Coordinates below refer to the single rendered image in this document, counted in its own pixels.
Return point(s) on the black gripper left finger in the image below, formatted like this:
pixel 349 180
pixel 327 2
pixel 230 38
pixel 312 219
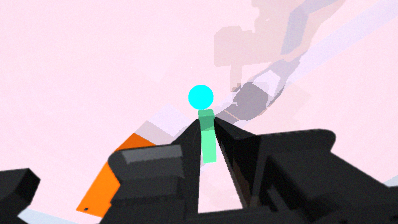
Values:
pixel 182 157

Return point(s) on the cyan circle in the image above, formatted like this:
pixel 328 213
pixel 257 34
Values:
pixel 200 97

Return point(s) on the green rectangular post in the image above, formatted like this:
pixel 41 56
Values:
pixel 208 142

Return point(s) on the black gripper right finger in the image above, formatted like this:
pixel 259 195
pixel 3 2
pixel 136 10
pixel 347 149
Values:
pixel 245 153

